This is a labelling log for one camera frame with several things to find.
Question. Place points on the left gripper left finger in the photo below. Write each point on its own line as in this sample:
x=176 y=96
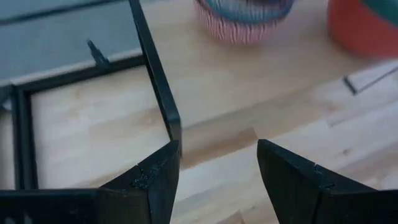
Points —
x=93 y=207

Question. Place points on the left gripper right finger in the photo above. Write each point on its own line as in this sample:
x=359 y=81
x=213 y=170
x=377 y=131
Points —
x=326 y=202

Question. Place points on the green bowl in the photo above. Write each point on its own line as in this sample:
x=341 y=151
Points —
x=387 y=6

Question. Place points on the black aluminium rig frame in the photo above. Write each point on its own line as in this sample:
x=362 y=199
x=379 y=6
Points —
x=25 y=140

